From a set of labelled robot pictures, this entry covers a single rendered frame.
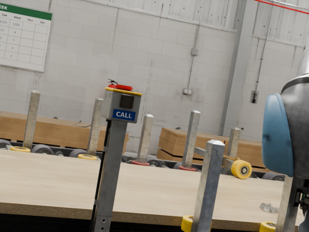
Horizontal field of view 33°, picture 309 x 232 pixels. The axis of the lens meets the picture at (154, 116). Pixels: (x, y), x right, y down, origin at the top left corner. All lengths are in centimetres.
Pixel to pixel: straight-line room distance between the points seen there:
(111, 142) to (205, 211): 30
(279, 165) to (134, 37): 789
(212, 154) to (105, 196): 28
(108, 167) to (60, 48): 724
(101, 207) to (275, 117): 58
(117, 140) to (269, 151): 51
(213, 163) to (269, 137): 55
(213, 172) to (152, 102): 742
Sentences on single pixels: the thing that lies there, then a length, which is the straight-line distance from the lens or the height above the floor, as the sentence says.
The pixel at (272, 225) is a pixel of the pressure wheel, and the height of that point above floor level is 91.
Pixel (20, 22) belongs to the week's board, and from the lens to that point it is 836.
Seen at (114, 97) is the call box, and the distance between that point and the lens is 117.
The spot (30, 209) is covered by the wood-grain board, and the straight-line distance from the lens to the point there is 136.
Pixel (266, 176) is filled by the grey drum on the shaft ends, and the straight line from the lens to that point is 325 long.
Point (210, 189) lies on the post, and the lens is 131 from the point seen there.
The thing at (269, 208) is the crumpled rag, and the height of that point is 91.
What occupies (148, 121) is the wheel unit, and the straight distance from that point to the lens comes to 238.
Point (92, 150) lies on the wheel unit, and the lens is 233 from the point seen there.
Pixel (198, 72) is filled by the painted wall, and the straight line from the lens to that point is 893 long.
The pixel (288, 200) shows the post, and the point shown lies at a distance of 144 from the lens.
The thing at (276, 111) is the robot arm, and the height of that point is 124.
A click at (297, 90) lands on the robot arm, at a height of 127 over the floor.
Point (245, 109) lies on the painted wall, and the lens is 931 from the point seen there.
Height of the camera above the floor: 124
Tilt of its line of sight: 3 degrees down
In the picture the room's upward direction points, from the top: 10 degrees clockwise
